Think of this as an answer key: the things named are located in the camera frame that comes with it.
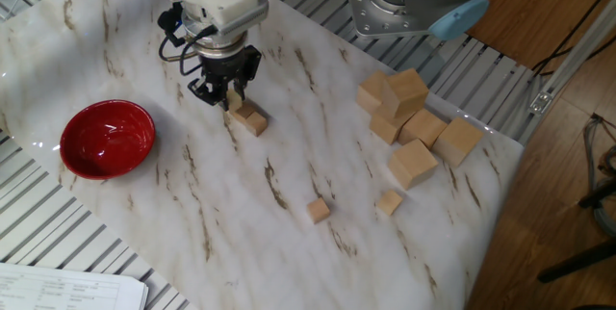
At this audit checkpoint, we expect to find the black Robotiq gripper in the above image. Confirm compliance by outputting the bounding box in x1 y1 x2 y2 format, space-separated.
187 43 264 113

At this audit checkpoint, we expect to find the small wooden cube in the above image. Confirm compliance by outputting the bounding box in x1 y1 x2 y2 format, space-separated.
233 101 256 124
225 89 244 114
376 190 404 217
307 197 332 225
244 111 269 138

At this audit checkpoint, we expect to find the large wooden cube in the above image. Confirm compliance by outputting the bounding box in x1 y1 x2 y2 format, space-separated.
356 70 391 115
387 138 440 191
369 105 410 146
430 116 485 169
382 67 430 121
397 109 448 152

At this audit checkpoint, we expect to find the white printed paper stack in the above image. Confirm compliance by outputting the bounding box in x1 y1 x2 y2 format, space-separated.
0 262 149 310

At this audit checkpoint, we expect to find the white marble pattern board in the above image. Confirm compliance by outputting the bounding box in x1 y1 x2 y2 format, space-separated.
0 0 525 310

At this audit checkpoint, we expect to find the red bowl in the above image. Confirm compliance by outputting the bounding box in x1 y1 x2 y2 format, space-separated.
59 99 157 181

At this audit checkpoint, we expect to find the black chair base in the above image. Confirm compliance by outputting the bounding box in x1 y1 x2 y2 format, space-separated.
536 179 616 285

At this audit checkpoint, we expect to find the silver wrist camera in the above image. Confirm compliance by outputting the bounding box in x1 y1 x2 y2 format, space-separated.
216 0 270 37

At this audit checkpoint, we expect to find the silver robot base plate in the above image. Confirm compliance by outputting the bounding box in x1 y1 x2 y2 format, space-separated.
344 0 434 39

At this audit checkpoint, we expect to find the aluminium frame profile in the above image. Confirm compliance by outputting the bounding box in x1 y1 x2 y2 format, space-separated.
518 0 616 146

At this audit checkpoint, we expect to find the black floor cable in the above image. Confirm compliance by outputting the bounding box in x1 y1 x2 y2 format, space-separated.
531 0 616 78

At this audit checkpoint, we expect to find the grey cable bundle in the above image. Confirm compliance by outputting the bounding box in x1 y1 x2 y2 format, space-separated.
582 113 616 238

